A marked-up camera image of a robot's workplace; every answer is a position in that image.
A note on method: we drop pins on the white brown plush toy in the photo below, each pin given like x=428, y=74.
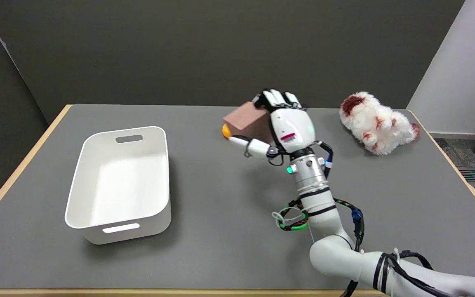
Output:
x=375, y=122

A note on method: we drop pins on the orange ball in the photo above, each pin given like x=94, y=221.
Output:
x=226, y=130

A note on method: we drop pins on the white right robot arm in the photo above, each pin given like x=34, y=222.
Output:
x=324, y=214

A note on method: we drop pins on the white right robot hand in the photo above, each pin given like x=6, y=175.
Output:
x=291, y=126

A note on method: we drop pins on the white plastic box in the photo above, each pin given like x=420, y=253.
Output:
x=120, y=183

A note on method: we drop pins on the wooden cube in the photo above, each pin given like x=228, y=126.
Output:
x=248, y=122

